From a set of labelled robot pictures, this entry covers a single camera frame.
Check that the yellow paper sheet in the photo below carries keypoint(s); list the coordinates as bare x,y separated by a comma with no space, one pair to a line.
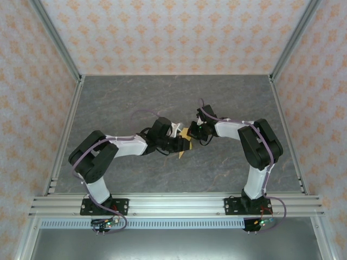
186,132

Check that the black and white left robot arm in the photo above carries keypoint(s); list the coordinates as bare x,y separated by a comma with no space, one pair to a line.
92,159

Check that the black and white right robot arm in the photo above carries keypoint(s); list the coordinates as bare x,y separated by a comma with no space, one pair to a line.
260,143

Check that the grey metal sheet panel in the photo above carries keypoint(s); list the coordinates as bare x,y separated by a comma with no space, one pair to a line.
176,245

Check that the small circuit board with LED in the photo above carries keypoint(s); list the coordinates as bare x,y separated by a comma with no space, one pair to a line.
263,222
107,222

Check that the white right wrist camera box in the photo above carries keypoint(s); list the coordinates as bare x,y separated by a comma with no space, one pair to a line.
200,119

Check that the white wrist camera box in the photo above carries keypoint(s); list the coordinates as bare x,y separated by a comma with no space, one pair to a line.
176,129
200,119

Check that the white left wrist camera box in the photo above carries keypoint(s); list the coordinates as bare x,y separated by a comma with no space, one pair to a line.
176,129

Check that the aluminium mounting rail beam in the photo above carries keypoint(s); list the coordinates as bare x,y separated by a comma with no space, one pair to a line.
176,205

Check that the aluminium table side rail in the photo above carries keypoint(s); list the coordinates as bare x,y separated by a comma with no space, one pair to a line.
287,130
67,130

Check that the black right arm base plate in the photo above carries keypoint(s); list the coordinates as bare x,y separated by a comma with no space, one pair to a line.
230,208

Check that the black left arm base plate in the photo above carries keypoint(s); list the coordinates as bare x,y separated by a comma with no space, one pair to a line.
122,205

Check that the aluminium frame post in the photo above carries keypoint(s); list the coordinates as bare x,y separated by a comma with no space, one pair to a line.
54,38
295,40

